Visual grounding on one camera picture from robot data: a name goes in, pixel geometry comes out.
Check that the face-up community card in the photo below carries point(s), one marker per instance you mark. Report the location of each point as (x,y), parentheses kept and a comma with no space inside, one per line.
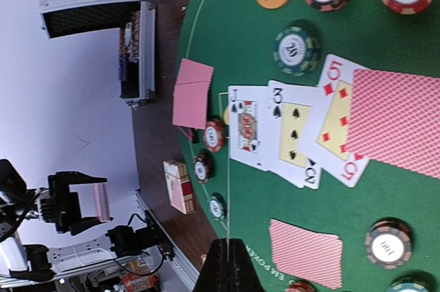
(247,131)

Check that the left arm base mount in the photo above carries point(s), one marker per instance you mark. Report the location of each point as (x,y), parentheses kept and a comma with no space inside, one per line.
(125,241)

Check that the aluminium poker case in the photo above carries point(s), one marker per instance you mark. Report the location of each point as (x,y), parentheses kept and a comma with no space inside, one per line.
(122,32)

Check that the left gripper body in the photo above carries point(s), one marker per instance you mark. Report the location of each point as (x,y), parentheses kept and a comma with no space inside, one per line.
(61,206)

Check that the round green poker mat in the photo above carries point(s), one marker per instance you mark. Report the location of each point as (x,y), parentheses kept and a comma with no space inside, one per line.
(236,37)

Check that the dealt card bottom player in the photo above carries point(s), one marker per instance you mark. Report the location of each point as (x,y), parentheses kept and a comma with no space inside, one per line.
(313,256)

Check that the dealt card player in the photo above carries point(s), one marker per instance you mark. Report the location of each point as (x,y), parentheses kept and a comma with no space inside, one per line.
(313,256)
(192,72)

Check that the red-backed card deck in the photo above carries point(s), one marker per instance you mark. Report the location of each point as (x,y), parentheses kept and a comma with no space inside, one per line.
(102,202)

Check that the green chip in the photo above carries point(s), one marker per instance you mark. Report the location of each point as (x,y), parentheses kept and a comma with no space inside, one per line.
(296,51)
(408,286)
(217,206)

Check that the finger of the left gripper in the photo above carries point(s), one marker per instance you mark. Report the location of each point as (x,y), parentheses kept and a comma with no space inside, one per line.
(87,178)
(83,224)

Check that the tan card box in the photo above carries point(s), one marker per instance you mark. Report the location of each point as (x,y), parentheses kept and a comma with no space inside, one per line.
(179,186)

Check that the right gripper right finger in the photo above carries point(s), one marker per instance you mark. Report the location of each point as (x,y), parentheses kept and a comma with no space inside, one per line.
(242,276)

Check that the triangular all-in marker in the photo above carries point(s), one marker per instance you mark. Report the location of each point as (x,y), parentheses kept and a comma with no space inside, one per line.
(190,133)

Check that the green chip top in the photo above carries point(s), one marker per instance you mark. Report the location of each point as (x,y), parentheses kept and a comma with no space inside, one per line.
(296,51)

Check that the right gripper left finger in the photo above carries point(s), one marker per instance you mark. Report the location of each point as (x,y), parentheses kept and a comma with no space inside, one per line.
(214,271)

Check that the three of spades card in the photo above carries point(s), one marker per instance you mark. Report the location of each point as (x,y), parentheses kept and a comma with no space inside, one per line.
(289,109)

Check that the five of diamonds card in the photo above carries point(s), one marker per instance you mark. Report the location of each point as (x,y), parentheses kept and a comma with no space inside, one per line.
(325,133)

